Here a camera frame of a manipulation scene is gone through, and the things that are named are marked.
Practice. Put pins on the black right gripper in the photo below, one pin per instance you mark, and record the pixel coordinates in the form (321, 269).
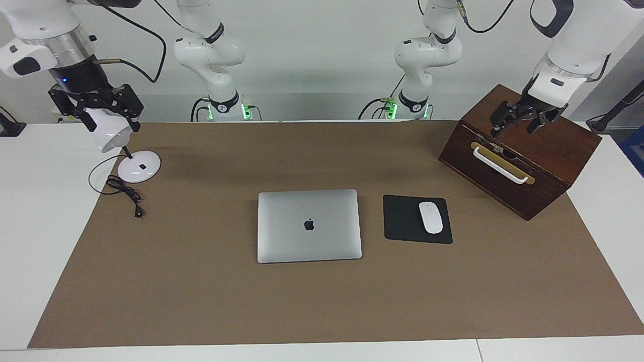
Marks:
(80, 78)

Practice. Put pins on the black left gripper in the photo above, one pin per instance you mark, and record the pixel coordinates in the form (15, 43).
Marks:
(528, 103)

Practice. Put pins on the grey aluminium laptop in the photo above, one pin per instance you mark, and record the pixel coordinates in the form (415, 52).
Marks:
(292, 236)

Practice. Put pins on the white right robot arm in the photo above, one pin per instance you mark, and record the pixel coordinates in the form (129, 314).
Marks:
(206, 50)

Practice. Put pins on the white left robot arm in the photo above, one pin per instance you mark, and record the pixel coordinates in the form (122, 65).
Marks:
(427, 55)

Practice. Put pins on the dark brown wooden box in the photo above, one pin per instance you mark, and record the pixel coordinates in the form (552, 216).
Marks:
(553, 151)

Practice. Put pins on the white desk lamp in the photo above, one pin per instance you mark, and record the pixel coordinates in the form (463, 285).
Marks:
(133, 173)

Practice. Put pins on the black tripod leg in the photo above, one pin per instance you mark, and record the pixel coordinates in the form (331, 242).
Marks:
(601, 123)

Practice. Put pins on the black stand base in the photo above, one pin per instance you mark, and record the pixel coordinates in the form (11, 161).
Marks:
(10, 128)

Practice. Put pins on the blue crate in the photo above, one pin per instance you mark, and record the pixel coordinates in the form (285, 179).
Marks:
(635, 151)

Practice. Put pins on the white computer mouse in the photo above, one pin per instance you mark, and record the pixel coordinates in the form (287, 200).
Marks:
(430, 218)

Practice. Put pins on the black mouse pad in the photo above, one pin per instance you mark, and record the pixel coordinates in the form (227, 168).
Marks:
(402, 221)

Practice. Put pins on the brown table mat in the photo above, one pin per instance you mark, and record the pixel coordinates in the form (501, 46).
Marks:
(201, 301)

